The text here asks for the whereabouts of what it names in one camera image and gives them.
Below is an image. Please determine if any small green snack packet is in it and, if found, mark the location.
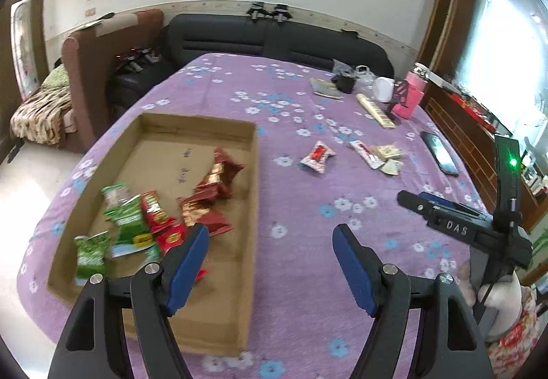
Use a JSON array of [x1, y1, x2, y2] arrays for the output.
[[73, 231, 111, 286]]

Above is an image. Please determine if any green yellow snack packet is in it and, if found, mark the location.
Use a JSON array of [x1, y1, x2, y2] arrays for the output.
[[105, 195, 154, 258]]

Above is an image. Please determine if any cream green round snack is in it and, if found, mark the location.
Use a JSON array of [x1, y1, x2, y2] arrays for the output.
[[380, 158, 403, 176]]

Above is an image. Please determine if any red yellow-label snack bar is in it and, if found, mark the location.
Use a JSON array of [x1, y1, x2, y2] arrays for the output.
[[140, 191, 176, 234]]

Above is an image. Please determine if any yellow cracker packet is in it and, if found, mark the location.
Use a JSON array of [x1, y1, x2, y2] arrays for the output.
[[373, 144, 405, 161]]

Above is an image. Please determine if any red white snack packet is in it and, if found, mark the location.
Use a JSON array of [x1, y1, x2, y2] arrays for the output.
[[299, 141, 336, 174], [349, 140, 385, 170]]

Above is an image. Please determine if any clear green candy packet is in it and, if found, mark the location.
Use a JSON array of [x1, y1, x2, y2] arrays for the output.
[[101, 184, 131, 214]]

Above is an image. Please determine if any dark red gold snack bag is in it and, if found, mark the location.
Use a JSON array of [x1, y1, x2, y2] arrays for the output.
[[194, 147, 245, 199]]

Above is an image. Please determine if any right white gloved hand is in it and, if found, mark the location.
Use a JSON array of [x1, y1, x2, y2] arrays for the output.
[[457, 261, 522, 342]]

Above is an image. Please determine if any black smartphone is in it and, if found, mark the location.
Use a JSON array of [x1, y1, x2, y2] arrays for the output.
[[420, 131, 459, 177]]

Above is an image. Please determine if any pink sleeved water bottle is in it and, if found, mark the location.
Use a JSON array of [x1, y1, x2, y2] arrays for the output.
[[392, 63, 429, 119]]

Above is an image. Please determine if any black phone stand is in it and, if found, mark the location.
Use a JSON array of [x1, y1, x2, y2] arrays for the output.
[[385, 79, 410, 118]]

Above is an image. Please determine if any purple floral tablecloth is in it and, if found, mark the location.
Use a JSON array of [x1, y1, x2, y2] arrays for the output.
[[18, 53, 484, 378]]

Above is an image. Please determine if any white round container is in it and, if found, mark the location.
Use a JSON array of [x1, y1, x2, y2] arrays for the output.
[[372, 77, 395, 103]]

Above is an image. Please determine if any cardboard tray box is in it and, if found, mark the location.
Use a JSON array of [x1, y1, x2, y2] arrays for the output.
[[47, 113, 258, 356]]

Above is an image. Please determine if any clear plastic cup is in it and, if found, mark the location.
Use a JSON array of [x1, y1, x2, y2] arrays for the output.
[[355, 65, 376, 88]]

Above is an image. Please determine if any black small container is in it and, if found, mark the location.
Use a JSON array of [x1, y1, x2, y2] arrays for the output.
[[332, 73, 356, 94]]

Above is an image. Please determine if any patterned blanket seat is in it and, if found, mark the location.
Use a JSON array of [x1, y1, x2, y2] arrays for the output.
[[10, 64, 77, 146]]

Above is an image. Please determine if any brown armchair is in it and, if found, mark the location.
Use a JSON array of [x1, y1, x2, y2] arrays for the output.
[[61, 9, 163, 153]]

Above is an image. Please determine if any black clamp on sofa right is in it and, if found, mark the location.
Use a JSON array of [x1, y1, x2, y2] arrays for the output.
[[270, 3, 292, 24]]

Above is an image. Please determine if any black clamp on sofa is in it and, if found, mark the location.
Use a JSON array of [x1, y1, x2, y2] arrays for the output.
[[270, 3, 292, 24], [246, 1, 270, 23]]

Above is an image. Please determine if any black leather sofa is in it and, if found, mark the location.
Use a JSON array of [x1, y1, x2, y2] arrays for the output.
[[106, 14, 395, 120]]

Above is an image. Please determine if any black clamp on sofa left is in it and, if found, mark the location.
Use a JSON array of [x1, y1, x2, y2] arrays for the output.
[[246, 1, 270, 23]]

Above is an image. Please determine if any wooden glass door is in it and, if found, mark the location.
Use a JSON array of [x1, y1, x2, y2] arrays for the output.
[[1, 0, 48, 101]]

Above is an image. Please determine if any wooden window frame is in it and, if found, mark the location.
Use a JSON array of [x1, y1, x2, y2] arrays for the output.
[[418, 0, 547, 231]]

